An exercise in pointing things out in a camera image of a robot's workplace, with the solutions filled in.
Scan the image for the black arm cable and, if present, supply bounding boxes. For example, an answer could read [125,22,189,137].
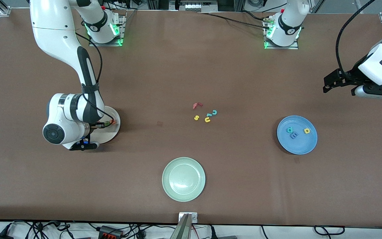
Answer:
[75,32,116,128]
[335,0,377,78]

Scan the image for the silver control box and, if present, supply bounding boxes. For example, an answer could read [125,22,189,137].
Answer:
[169,0,219,13]

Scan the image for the beige brown plate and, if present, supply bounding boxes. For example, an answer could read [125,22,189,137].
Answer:
[92,106,121,144]

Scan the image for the brown table cover sheet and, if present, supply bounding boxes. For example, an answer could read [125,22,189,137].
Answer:
[0,8,382,228]

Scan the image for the black cable on table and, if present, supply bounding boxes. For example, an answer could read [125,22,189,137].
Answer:
[196,12,273,30]

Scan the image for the pale green plate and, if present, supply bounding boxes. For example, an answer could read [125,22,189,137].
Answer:
[162,157,206,202]

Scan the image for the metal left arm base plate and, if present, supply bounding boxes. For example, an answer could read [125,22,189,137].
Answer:
[264,40,299,50]

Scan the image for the black power strip orange switches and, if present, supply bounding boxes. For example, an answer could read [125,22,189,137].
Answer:
[97,225,124,238]

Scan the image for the blue plate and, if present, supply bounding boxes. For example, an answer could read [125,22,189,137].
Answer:
[277,115,318,155]

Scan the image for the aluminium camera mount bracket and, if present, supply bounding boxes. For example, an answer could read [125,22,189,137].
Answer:
[178,212,198,224]

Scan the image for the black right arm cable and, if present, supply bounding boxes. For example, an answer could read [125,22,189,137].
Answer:
[75,32,116,128]

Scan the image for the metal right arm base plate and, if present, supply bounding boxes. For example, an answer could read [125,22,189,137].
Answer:
[89,36,124,47]

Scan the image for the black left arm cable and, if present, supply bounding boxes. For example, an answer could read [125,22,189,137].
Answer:
[335,0,377,78]

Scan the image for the aluminium profile beam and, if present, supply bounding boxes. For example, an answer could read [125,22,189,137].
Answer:
[170,213,192,239]

